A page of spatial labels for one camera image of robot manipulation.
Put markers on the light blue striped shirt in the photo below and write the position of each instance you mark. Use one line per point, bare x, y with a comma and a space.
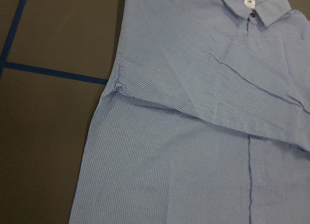
205, 118

